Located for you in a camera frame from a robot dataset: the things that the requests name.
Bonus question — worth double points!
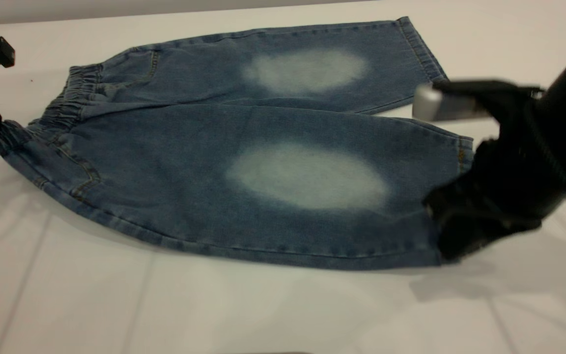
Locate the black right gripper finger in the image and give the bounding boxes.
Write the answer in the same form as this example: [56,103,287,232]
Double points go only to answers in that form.
[433,209,541,260]

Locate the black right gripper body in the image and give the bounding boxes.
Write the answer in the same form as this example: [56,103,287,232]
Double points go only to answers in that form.
[423,128,566,222]

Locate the blue faded denim pants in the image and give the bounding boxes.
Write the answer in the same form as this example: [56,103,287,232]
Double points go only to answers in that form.
[0,16,475,271]

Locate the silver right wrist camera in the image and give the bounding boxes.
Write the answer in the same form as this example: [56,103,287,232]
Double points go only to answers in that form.
[413,84,491,122]

